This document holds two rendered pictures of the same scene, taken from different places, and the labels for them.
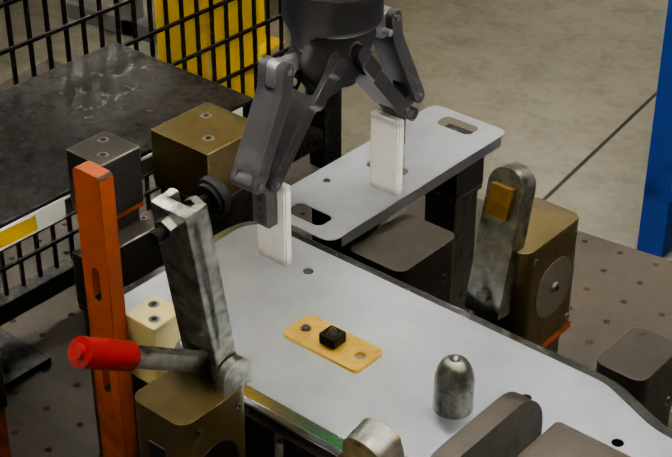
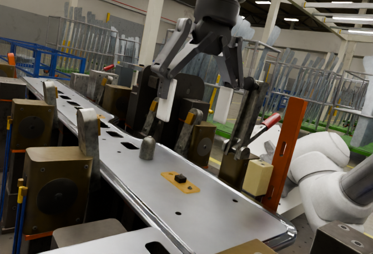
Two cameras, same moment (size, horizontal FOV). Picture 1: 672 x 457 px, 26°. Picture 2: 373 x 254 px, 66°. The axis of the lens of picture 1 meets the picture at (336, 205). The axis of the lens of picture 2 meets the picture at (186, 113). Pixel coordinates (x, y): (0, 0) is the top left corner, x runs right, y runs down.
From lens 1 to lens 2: 1.59 m
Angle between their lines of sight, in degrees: 138
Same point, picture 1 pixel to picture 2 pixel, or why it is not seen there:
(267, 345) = (207, 190)
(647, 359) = not seen: hidden behind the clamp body
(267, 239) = (223, 114)
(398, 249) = (103, 232)
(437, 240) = (70, 230)
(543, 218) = (48, 152)
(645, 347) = not seen: hidden behind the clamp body
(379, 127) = (172, 85)
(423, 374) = (149, 165)
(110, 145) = (344, 235)
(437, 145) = not seen: outside the picture
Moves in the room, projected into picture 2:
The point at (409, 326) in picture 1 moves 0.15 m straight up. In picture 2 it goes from (142, 178) to (157, 98)
